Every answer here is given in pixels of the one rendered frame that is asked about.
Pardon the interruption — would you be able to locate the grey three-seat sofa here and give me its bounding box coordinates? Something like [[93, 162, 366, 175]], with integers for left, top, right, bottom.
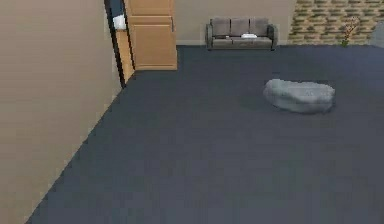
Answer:
[[205, 17, 279, 52]]

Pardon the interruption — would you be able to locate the light wooden room door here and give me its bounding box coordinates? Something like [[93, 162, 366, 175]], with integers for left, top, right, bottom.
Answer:
[[123, 0, 179, 72]]

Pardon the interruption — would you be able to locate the thin house plant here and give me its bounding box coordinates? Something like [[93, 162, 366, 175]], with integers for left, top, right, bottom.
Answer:
[[340, 16, 362, 48]]

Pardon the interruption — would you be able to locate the grey floor cushion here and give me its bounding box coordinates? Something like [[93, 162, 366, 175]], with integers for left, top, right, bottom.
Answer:
[[262, 78, 336, 115]]

